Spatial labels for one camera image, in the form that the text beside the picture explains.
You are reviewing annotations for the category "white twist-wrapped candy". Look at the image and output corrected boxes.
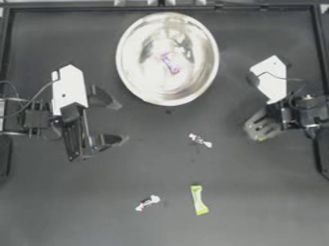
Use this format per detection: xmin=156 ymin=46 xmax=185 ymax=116
xmin=185 ymin=133 xmax=214 ymax=149
xmin=133 ymin=194 xmax=161 ymax=212

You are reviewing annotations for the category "steel bowl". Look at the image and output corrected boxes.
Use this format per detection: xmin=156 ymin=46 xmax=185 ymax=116
xmin=115 ymin=12 xmax=220 ymax=107

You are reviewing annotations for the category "purple candy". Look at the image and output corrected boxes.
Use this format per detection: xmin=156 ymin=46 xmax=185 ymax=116
xmin=159 ymin=52 xmax=183 ymax=76

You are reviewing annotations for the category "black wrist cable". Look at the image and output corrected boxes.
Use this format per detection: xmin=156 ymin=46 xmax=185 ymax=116
xmin=254 ymin=71 xmax=304 ymax=83
xmin=0 ymin=80 xmax=56 ymax=120

